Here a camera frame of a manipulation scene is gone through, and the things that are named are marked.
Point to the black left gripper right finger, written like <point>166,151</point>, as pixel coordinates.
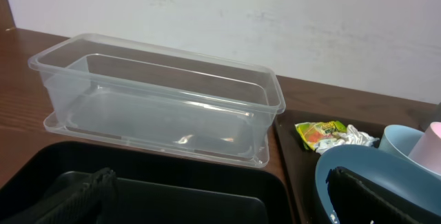
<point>358,200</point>

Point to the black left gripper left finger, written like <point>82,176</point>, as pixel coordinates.
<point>93,199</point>

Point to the dark blue plate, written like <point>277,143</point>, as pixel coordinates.
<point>395,174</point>

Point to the crumpled white napkin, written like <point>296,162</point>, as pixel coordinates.
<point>351,137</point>

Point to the brown serving tray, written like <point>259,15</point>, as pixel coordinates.
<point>299,164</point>

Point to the light blue bowl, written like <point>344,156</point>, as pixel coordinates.
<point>399,140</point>

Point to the black plastic tray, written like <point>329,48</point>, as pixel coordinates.
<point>152,188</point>

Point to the green yellow snack wrapper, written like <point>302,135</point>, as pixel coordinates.
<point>315,133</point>

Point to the pink cup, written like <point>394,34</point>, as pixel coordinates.
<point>426,152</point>

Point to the clear plastic bin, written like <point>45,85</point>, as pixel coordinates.
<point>160,99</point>

